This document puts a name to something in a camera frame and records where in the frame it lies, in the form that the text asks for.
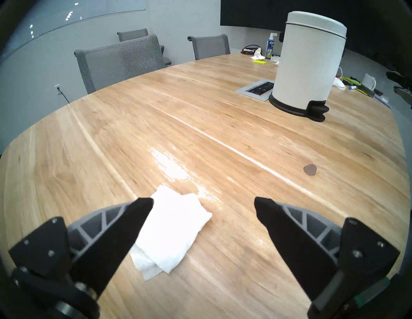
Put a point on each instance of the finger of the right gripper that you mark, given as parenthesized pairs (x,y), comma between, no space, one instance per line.
(399,77)
(404,96)

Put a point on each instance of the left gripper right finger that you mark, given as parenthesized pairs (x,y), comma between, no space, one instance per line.
(305,244)

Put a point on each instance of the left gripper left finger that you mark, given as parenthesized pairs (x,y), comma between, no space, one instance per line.
(96,244)

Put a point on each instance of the white wiping tissue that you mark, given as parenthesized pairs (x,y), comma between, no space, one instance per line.
(170,231)

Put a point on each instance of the large crumpled white tissue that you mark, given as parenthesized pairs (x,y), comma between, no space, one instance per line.
(338,83)

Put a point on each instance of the brown liquid spill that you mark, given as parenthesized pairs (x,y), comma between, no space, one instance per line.
(310,170)

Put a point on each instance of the small crumpled white tissue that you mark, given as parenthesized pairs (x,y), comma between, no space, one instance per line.
(259,54)

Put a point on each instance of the white mug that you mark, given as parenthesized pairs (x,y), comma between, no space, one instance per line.
(368,82)

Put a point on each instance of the black and yellow block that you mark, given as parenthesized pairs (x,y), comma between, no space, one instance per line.
(367,91)

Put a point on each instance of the white pedal trash can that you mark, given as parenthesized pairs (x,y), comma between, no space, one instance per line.
(305,64)

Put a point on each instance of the whiteboard cleaner spray bottle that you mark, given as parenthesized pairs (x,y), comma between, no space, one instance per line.
(270,48)

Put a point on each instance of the grey table outlet panel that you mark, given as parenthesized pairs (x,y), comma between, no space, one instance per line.
(257,90)

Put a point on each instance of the bundle of whiteboard markers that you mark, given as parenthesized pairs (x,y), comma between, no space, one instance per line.
(248,50)

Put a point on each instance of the grey mesh-back chair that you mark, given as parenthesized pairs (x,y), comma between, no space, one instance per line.
(122,61)

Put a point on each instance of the grey fabric-back chair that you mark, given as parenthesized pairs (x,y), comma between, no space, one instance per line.
(210,46)

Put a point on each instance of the grey swivel office chair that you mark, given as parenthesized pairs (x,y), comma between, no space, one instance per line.
(132,33)

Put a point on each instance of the large black wall screen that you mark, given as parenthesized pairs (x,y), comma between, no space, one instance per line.
(251,13)

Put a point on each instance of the white wall outlet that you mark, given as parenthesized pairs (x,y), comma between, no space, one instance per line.
(58,87)

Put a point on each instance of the glass wall board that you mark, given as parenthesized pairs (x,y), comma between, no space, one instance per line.
(64,19)

